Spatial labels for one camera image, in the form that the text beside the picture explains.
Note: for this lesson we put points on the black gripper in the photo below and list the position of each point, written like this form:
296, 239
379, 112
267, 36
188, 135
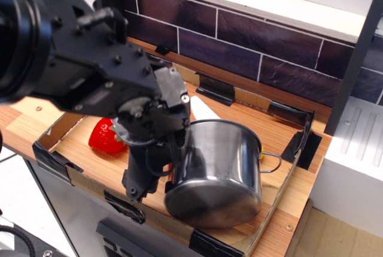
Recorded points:
144, 97

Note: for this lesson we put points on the stainless steel pot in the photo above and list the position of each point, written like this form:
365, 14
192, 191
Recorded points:
218, 184

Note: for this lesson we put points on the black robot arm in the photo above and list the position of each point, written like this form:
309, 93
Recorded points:
32, 29

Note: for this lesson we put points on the red plastic strawberry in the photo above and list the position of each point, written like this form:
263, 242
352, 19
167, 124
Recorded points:
104, 138

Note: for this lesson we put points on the yellow toy piece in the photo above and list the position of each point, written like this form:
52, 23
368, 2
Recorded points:
262, 154

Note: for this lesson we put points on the black toy oven panel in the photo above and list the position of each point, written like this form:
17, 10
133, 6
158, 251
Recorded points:
115, 244

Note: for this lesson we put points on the white sink drainboard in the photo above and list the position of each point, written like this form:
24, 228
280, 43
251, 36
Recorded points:
349, 184

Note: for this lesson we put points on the dark shelf frame with backsplash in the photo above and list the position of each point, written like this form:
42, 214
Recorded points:
299, 53

